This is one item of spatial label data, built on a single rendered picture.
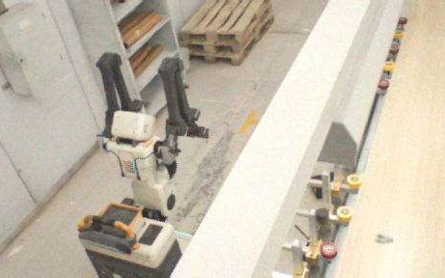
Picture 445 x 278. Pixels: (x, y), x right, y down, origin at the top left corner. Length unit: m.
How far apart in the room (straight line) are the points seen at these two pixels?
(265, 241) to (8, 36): 3.48
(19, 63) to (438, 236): 3.02
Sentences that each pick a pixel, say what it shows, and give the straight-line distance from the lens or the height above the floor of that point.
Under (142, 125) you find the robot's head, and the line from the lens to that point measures 2.66.
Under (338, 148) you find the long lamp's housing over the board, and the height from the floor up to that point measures 2.33.
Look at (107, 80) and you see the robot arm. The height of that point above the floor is 1.51.
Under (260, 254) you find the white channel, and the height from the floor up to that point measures 2.46.
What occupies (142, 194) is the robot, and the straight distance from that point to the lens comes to 3.00.
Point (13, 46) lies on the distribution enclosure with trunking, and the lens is 3.85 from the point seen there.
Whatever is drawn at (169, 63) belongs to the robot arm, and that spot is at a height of 1.62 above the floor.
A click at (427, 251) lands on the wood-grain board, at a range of 2.46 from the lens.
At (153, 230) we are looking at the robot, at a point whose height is 0.81.
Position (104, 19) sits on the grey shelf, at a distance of 4.40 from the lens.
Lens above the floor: 2.81
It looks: 36 degrees down
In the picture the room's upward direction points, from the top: 12 degrees counter-clockwise
